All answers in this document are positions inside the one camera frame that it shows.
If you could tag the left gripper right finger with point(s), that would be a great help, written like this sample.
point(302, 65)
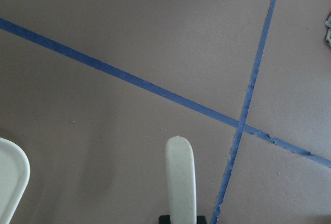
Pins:
point(201, 219)

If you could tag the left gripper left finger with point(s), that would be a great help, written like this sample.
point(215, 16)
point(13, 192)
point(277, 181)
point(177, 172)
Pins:
point(164, 219)

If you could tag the white plastic spoon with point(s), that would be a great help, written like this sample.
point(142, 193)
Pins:
point(181, 182)

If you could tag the white bear tray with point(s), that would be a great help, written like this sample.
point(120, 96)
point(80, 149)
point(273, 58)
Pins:
point(15, 173)

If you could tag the grey yellow sponge cloth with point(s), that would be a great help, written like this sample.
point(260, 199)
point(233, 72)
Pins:
point(328, 30)

